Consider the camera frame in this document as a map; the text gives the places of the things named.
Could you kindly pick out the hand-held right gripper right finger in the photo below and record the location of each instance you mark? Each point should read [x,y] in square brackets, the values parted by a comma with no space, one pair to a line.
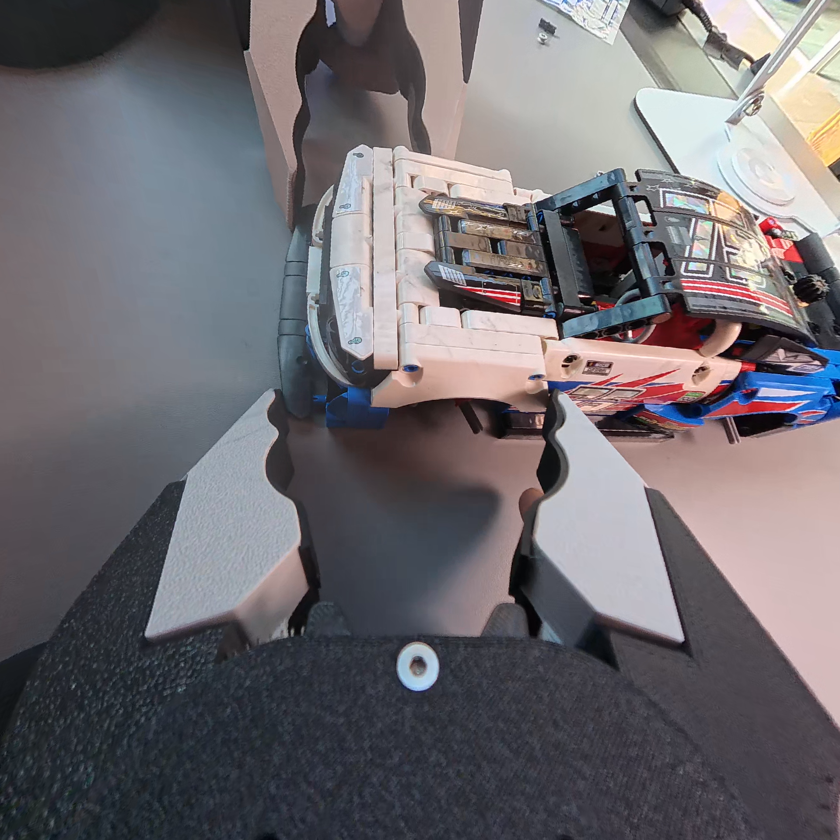
[604,538]

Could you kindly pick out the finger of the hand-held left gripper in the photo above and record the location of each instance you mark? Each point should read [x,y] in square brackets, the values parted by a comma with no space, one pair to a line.
[443,52]
[272,79]

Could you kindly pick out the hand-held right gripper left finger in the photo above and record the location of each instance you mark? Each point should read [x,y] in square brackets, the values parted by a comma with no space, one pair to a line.
[223,538]

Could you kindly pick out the toy brick race car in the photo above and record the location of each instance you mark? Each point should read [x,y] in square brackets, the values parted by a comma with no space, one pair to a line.
[459,328]

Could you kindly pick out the sticker sheet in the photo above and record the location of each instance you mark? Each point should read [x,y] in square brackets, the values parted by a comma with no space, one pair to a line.
[590,16]

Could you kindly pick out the white folding stand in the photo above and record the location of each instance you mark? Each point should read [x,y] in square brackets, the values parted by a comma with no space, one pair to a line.
[689,124]

